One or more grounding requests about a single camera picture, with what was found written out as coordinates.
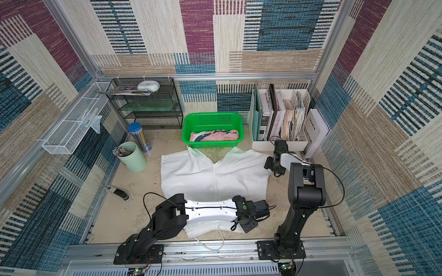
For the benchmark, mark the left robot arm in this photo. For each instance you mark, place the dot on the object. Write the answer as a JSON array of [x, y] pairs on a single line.
[[171, 217]]

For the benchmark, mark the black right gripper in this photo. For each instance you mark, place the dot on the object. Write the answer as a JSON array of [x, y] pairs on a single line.
[[274, 164]]

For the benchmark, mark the green folder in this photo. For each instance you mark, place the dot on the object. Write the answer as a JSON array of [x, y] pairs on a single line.
[[256, 114]]

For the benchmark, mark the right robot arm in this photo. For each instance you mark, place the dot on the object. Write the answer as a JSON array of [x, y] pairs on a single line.
[[306, 194]]

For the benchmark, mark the grey Inedia magazine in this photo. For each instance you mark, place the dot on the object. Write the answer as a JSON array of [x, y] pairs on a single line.
[[316, 131]]

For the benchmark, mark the white wire wall basket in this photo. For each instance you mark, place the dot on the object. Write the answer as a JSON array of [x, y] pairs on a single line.
[[83, 116]]

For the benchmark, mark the pink shark print shorts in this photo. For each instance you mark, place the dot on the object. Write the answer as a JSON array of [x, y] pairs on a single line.
[[217, 135]]

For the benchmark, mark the white plastic file organizer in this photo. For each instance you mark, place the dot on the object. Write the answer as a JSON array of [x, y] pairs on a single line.
[[283, 117]]

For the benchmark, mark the white shirt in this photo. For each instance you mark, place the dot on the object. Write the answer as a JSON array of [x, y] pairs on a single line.
[[209, 187]]

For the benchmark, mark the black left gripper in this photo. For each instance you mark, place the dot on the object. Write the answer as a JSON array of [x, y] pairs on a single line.
[[254, 226]]

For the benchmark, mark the black wire shelf rack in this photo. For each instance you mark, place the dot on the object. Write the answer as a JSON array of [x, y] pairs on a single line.
[[159, 110]]

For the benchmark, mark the black handheld tool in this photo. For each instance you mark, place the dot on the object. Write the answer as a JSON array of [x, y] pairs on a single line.
[[118, 192]]

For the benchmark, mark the light green cup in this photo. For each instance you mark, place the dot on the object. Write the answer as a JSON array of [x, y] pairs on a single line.
[[131, 156]]

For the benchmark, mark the blue lid cylindrical can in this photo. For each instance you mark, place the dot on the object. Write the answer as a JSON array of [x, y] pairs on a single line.
[[135, 129]]

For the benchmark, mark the white round object on shelf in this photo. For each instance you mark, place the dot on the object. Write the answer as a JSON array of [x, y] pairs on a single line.
[[150, 86]]

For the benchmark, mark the green plastic basket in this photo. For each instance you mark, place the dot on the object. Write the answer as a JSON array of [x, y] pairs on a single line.
[[211, 121]]

